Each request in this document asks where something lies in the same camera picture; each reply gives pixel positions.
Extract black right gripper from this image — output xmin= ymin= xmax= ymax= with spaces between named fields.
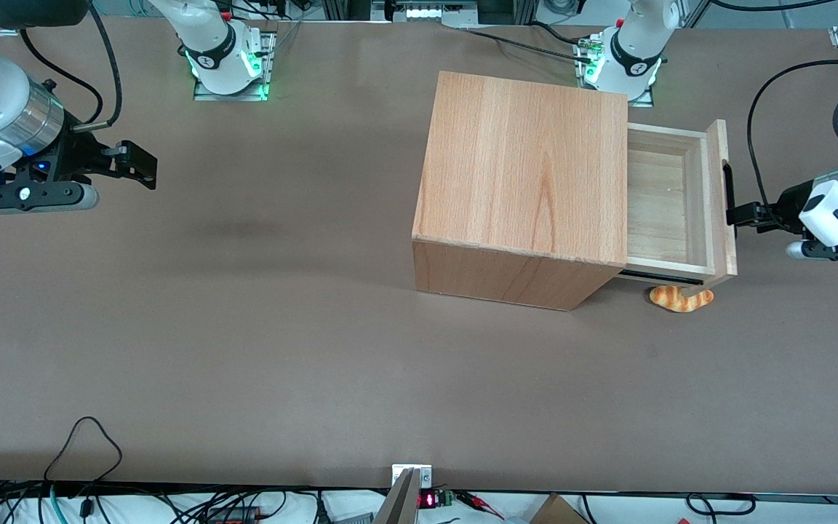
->
xmin=15 ymin=133 xmax=159 ymax=192

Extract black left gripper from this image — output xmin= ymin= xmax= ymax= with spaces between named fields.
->
xmin=726 ymin=180 xmax=818 ymax=234

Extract wooden drawer with black handle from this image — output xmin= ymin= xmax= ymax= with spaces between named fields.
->
xmin=617 ymin=119 xmax=739 ymax=287

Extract wooden drawer cabinet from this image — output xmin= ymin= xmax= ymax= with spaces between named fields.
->
xmin=412 ymin=71 xmax=629 ymax=311

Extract toy croissant bread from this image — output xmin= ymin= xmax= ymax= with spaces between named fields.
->
xmin=650 ymin=285 xmax=714 ymax=313

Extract white power strip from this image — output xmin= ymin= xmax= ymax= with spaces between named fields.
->
xmin=386 ymin=0 xmax=479 ymax=23

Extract brown cardboard piece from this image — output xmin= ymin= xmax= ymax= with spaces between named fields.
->
xmin=531 ymin=494 xmax=588 ymax=524

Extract black orange electronics box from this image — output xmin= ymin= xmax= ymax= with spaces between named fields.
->
xmin=207 ymin=505 xmax=258 ymax=524

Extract red clip leads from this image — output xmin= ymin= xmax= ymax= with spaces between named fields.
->
xmin=454 ymin=491 xmax=505 ymax=520

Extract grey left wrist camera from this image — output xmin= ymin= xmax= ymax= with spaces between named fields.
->
xmin=786 ymin=239 xmax=838 ymax=262

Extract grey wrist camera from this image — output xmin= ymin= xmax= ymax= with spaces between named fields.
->
xmin=0 ymin=180 xmax=100 ymax=216
xmin=786 ymin=239 xmax=838 ymax=262

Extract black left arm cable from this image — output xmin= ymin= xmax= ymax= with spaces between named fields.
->
xmin=746 ymin=59 xmax=838 ymax=212

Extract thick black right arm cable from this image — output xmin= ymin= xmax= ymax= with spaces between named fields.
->
xmin=71 ymin=0 xmax=124 ymax=132

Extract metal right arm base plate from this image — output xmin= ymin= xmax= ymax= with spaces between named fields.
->
xmin=193 ymin=31 xmax=278 ymax=102

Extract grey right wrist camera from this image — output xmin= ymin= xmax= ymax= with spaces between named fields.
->
xmin=0 ymin=180 xmax=100 ymax=216

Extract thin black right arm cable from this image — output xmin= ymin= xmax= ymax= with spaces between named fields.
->
xmin=20 ymin=28 xmax=105 ymax=124

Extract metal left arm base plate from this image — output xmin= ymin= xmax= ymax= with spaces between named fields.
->
xmin=573 ymin=36 xmax=656 ymax=108

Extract black looped thin cable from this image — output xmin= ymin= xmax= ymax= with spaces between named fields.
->
xmin=44 ymin=416 xmax=124 ymax=483

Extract black coiled cable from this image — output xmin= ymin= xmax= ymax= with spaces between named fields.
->
xmin=686 ymin=493 xmax=757 ymax=517

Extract black cable to arm base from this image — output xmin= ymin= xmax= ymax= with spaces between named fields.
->
xmin=459 ymin=22 xmax=594 ymax=63

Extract tangled black cable bundle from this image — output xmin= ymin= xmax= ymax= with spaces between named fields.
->
xmin=0 ymin=479 xmax=318 ymax=524

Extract small metal bracket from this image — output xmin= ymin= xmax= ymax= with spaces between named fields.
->
xmin=391 ymin=464 xmax=433 ymax=489

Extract wooden camera mount beam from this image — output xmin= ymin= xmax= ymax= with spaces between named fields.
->
xmin=373 ymin=468 xmax=421 ymax=524

